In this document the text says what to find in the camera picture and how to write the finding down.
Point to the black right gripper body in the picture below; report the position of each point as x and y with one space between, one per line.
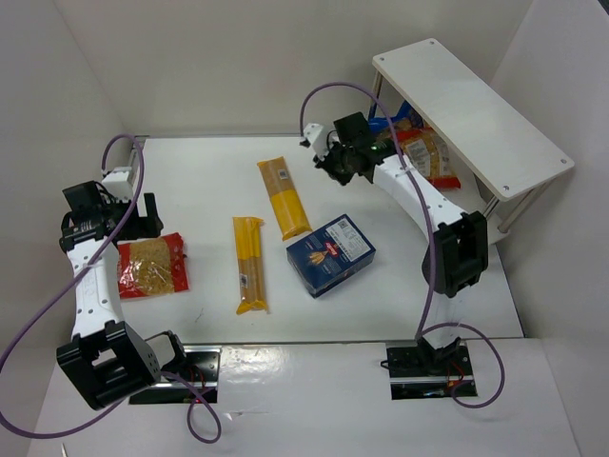
330 165

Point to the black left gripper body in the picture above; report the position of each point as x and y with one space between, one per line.
138 221

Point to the red fusilli bag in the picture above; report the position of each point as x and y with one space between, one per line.
429 153
152 267

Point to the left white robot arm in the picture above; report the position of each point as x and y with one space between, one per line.
106 360

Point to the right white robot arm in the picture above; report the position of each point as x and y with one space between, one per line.
457 251

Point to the blue pasta bag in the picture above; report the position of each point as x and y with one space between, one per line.
405 119

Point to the blue Barilla pasta box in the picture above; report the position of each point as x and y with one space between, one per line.
330 255

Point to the white two-tier shelf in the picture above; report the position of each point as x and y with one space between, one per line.
513 159

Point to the yellow spaghetti pack right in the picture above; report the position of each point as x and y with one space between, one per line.
284 198

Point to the yellow spaghetti pack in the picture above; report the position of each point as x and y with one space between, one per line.
247 234
284 198

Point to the yellow spaghetti pack left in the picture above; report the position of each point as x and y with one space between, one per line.
247 234

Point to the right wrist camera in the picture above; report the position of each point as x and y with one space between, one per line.
315 138

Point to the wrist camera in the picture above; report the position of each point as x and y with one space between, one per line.
315 138
120 183

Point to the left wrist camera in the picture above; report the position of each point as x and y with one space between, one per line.
120 183

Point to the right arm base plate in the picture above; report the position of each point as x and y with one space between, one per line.
411 378

